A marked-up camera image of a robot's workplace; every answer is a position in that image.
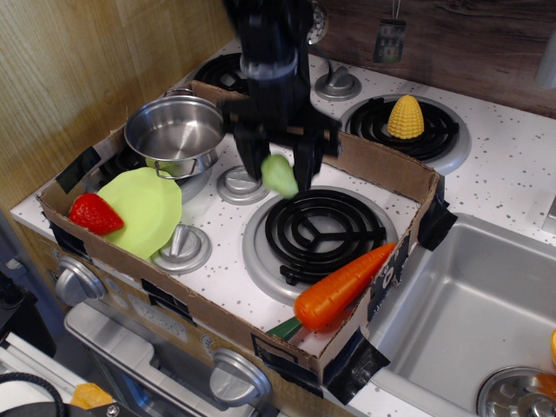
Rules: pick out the right silver oven knob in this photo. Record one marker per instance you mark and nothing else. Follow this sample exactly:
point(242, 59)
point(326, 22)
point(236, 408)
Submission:
point(235, 381)

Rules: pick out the brown cardboard fence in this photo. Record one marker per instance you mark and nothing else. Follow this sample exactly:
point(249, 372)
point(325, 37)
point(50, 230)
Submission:
point(219, 304)

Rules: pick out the hanging silver slotted spatula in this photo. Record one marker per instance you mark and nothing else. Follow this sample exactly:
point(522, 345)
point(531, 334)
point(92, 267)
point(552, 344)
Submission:
point(390, 38)

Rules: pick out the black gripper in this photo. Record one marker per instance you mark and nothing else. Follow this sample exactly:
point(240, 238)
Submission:
point(279, 110)

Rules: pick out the silver faucet post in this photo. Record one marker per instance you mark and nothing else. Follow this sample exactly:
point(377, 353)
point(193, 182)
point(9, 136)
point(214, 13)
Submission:
point(545, 75)

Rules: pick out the light green plastic plate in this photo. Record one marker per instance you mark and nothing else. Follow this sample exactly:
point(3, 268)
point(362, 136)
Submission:
point(150, 207)

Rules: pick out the left silver oven knob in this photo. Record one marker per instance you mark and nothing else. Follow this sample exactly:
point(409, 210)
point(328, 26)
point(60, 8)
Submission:
point(76, 283)

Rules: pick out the hanging silver strainer ladle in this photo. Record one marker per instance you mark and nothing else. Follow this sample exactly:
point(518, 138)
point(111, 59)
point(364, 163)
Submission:
point(319, 27)

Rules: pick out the black tape at left corner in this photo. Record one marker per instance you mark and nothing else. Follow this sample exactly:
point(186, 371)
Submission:
point(78, 169)

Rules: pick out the orange toy carrot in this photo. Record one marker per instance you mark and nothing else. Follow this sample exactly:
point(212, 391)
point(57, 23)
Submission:
point(322, 303)

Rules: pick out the back silver stove knob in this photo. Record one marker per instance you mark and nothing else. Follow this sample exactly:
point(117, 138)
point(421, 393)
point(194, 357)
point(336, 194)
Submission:
point(338, 85)

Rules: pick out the silver stove knob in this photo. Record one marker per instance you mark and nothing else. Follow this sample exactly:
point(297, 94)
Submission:
point(188, 249)
point(338, 85)
point(235, 186)

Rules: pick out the black tape at front corner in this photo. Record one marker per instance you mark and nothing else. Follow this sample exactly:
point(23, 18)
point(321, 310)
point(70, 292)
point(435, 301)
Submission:
point(352, 368)

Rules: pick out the centre silver stove knob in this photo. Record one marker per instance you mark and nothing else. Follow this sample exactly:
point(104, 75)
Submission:
point(235, 186)

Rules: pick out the front right black burner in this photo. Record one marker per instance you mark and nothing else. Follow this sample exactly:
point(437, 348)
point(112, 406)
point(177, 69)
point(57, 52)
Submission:
point(289, 245)

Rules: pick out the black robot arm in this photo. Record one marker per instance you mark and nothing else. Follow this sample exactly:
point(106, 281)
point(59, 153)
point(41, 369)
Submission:
point(273, 36)

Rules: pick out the black tape at corner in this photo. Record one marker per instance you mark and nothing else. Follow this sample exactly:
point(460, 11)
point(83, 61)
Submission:
point(437, 221)
point(352, 368)
point(78, 169)

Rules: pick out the silver bowl in sink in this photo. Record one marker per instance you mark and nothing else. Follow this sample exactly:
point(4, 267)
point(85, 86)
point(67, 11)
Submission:
point(517, 391)

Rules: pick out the yellow object right edge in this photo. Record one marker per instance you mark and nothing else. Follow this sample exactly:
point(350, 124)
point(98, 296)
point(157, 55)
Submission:
point(553, 346)

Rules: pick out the front silver stove knob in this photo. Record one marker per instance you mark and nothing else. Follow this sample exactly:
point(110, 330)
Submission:
point(188, 249)

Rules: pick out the silver oven knob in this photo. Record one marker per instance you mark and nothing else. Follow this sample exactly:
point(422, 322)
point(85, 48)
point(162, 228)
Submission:
point(235, 381)
point(76, 283)

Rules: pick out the red toy strawberry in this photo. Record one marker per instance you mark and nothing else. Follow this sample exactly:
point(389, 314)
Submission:
point(93, 213)

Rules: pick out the small steel pot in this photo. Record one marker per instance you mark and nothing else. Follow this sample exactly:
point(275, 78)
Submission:
point(177, 135)

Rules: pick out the silver oven door handle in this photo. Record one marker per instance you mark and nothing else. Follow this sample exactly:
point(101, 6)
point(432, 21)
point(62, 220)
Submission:
point(149, 374)

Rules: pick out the black tape at right corner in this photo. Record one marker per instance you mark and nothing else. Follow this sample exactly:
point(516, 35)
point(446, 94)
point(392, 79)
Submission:
point(437, 221)

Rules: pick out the silver toy sink basin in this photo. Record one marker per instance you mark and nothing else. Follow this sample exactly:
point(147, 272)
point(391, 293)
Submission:
point(482, 301)

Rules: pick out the yellow toy corn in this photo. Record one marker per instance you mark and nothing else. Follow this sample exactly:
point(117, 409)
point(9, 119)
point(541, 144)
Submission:
point(406, 120)

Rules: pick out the back left black burner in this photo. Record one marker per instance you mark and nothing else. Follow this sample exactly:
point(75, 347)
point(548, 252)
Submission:
point(224, 72)

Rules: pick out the green toy broccoli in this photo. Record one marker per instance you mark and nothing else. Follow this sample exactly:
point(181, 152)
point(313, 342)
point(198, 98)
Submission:
point(278, 176)

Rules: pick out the back right black burner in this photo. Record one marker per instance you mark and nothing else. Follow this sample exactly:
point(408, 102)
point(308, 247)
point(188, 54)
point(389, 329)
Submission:
point(444, 145)

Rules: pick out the orange object bottom left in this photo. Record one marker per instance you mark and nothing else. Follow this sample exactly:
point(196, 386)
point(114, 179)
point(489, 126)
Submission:
point(88, 395)

